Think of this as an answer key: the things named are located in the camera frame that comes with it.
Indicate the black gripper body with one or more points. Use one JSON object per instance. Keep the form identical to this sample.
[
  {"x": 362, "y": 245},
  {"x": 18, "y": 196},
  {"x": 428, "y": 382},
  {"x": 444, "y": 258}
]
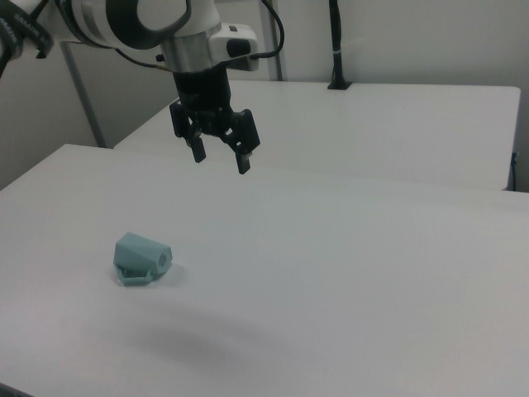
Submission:
[{"x": 202, "y": 93}]

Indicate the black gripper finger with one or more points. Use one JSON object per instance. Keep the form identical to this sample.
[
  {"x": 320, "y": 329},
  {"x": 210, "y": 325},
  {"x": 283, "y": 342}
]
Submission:
[
  {"x": 198, "y": 149},
  {"x": 249, "y": 128}
]

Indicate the light teal faceted cup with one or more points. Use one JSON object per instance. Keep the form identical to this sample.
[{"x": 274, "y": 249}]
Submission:
[{"x": 138, "y": 256}]

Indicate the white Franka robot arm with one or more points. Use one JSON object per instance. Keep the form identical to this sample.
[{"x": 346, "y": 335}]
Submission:
[{"x": 124, "y": 20}]

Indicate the white side table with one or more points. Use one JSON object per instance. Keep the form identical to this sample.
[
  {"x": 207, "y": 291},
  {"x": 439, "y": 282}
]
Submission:
[{"x": 351, "y": 128}]

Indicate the black pole with base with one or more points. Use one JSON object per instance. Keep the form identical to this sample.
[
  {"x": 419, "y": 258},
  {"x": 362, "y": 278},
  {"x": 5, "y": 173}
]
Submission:
[{"x": 338, "y": 49}]

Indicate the grey metal frame post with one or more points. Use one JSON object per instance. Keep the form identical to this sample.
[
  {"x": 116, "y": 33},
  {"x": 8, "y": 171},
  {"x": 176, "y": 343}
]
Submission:
[
  {"x": 84, "y": 95},
  {"x": 276, "y": 45}
]

